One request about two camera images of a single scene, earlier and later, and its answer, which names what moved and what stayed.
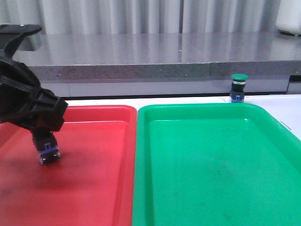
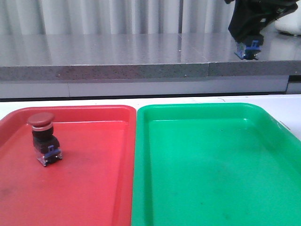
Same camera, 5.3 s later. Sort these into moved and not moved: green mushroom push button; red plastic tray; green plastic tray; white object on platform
Moved: green mushroom push button
Not moved: white object on platform; red plastic tray; green plastic tray
